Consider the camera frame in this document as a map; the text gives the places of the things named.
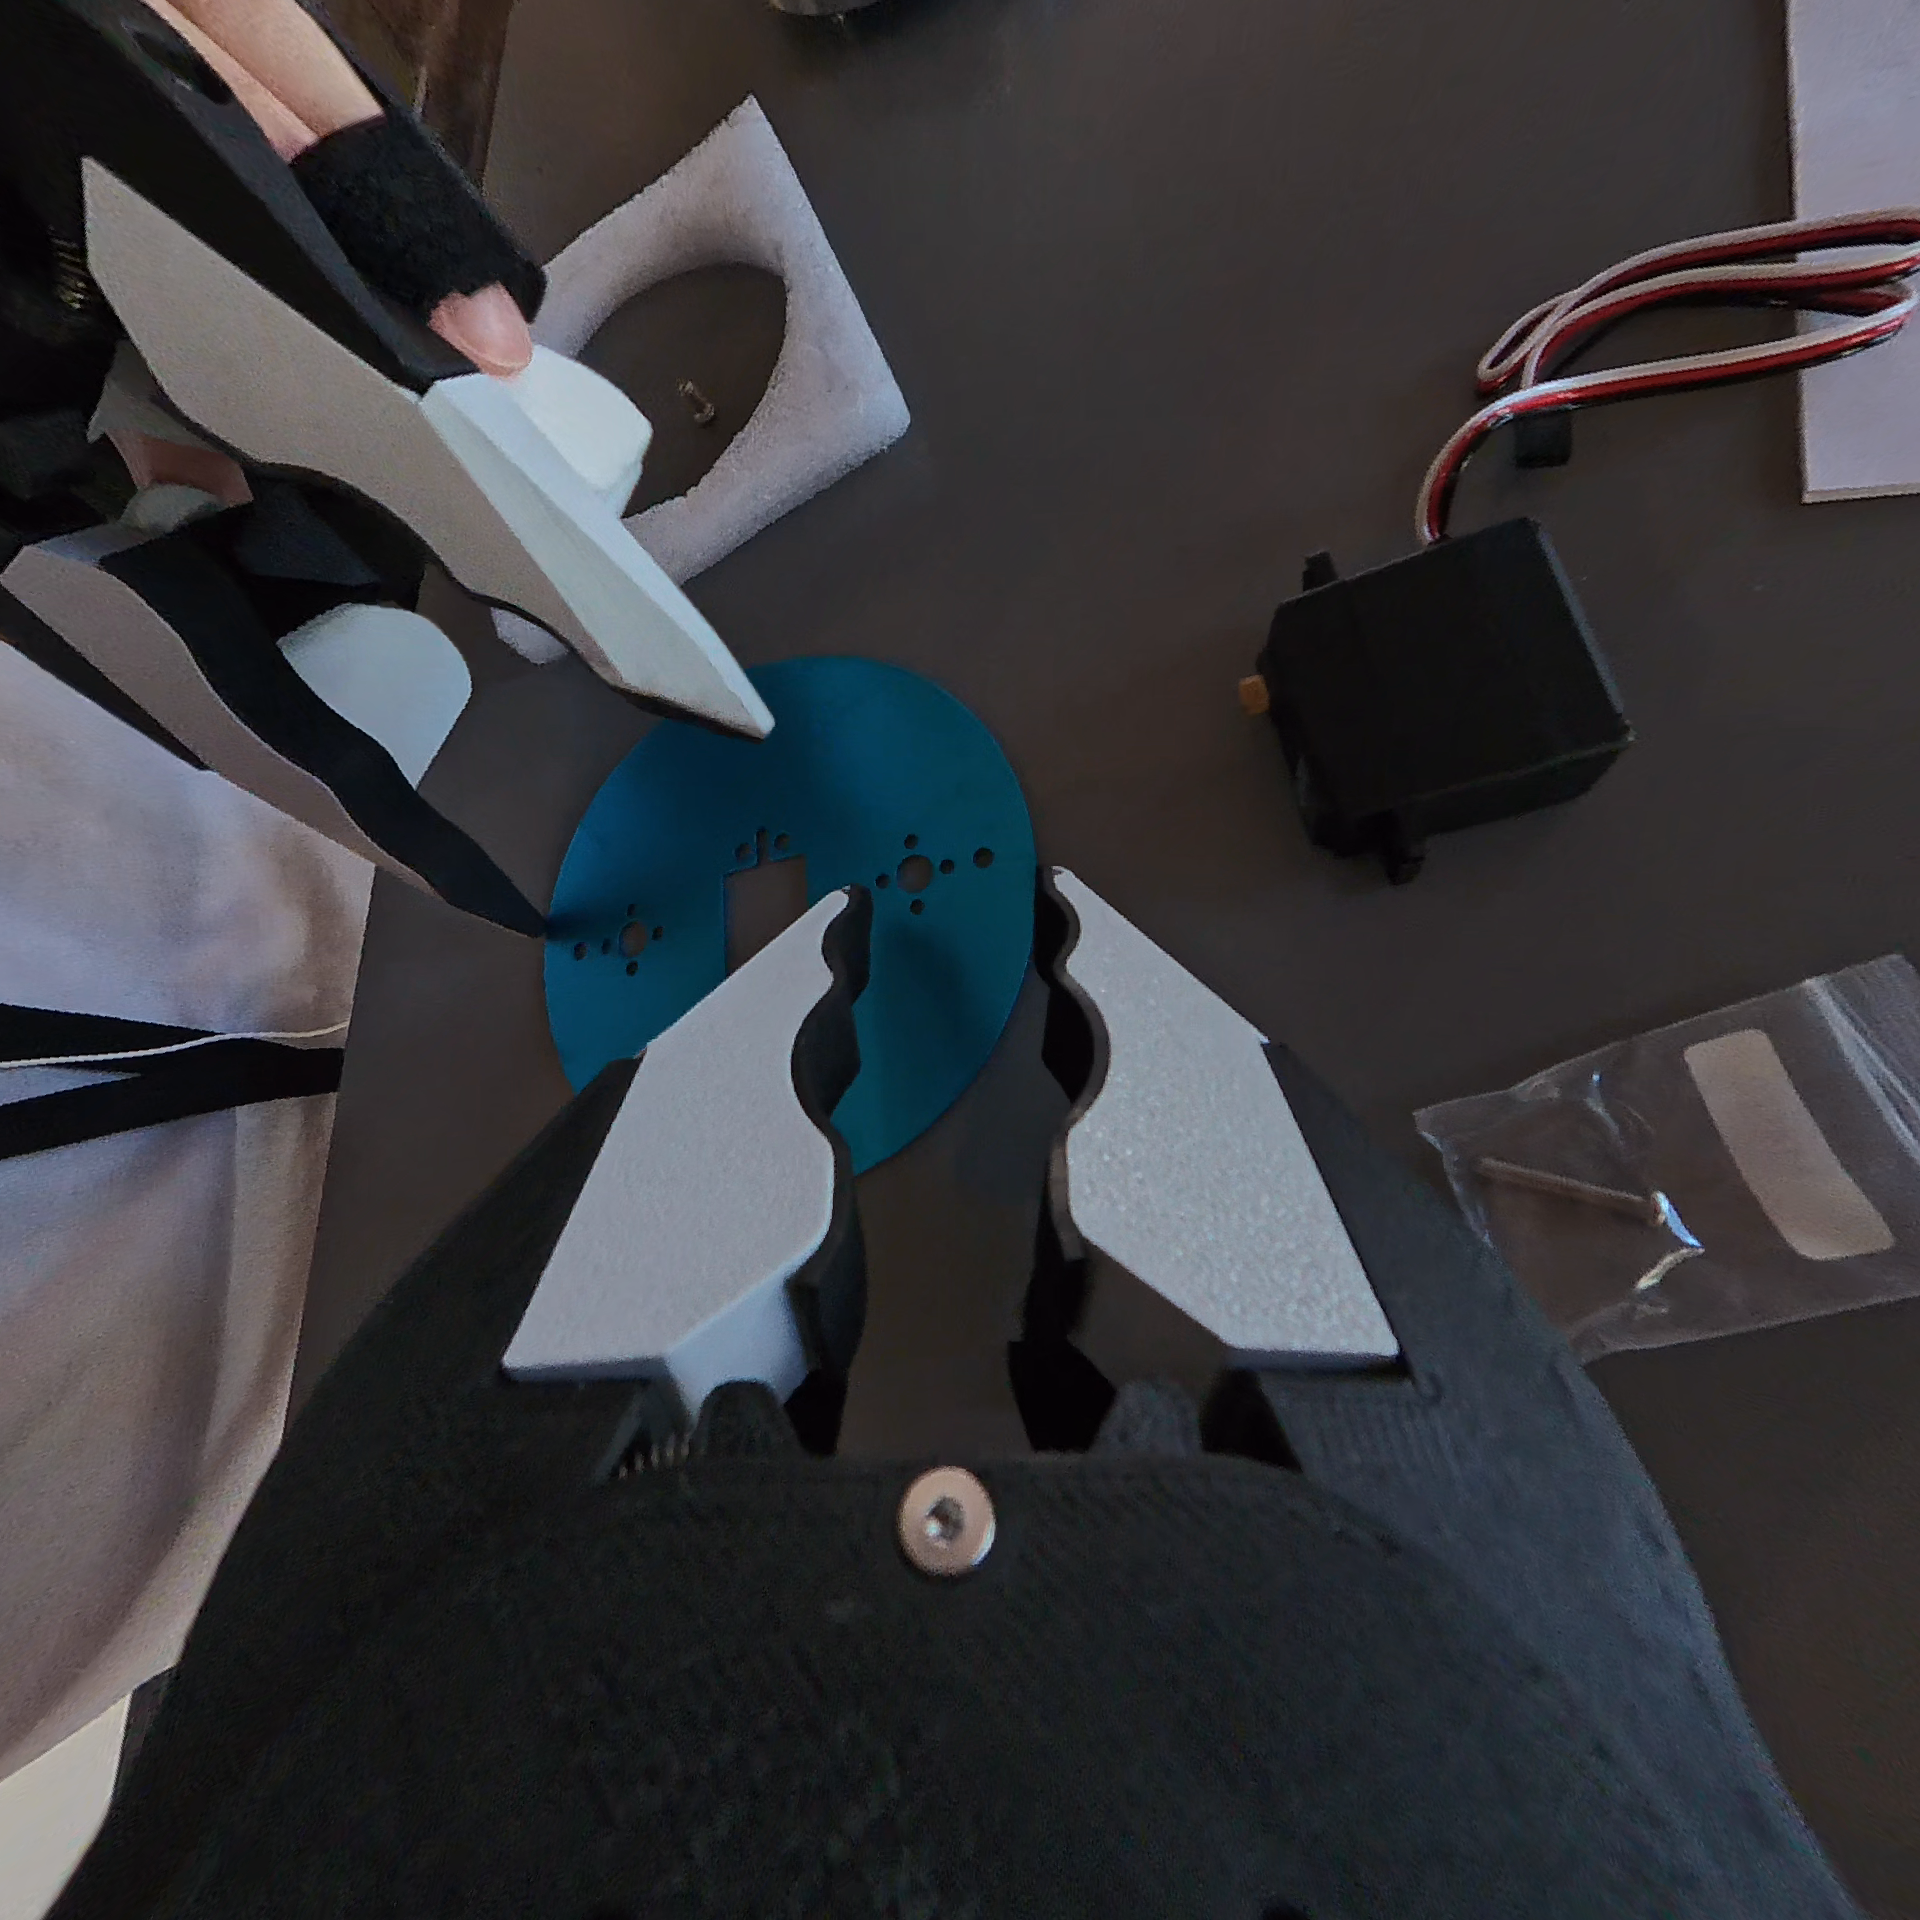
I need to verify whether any black lanyard strap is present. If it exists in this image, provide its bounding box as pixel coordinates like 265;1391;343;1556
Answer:
0;1004;349;1162

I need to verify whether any dark grey desk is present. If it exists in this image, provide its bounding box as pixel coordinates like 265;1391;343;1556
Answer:
284;0;1920;1920

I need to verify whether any red white servo cable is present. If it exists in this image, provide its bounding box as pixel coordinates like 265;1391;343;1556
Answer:
1419;209;1920;542

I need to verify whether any white foam frame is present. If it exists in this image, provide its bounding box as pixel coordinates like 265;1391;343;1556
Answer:
486;95;916;671

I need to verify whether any blue round metal plate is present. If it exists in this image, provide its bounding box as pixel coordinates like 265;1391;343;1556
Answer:
542;658;1045;1162

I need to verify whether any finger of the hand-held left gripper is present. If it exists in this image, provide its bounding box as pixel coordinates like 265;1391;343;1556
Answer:
81;158;779;742
0;539;549;941

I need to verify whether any person's left hand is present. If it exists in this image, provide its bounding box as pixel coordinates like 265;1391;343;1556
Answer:
158;0;536;380

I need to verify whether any long silver screw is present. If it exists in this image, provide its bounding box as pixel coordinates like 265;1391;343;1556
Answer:
1469;1153;1680;1228

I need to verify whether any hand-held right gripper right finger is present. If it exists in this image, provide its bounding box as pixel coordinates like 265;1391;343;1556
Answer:
1015;866;1414;1452

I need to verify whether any clear plastic bag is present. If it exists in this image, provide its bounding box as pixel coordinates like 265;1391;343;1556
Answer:
1414;955;1920;1364

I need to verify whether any pale grey card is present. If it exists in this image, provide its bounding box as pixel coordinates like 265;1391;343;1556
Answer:
1785;0;1920;502

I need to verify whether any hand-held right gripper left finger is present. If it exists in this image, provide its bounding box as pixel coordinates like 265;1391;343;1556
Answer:
499;885;879;1452

